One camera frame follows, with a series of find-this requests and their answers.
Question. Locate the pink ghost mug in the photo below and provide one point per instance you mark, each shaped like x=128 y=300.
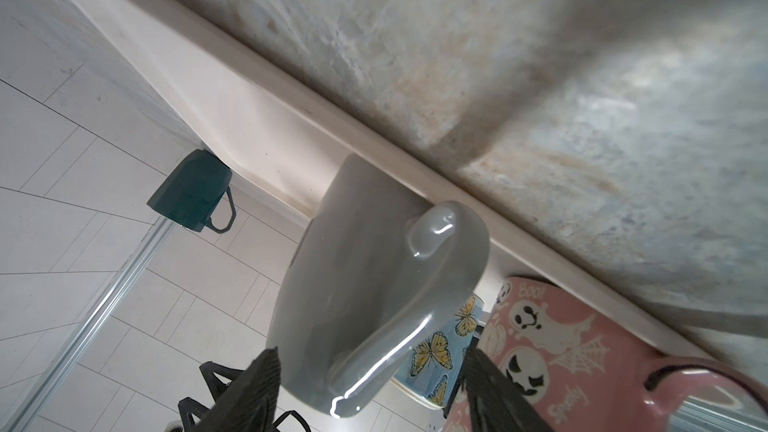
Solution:
x=581 y=371

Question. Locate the dark green mug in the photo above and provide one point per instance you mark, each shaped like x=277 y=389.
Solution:
x=192 y=191

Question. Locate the blue butterfly mug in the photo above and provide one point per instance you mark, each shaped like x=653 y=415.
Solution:
x=432 y=367

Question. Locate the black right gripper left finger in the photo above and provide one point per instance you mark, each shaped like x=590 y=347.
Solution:
x=244 y=400

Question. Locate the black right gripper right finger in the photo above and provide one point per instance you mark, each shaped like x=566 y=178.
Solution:
x=495 y=403

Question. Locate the grey mug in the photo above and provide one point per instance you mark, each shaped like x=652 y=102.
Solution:
x=377 y=271

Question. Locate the beige drying mat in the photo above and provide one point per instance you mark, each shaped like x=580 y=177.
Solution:
x=284 y=138

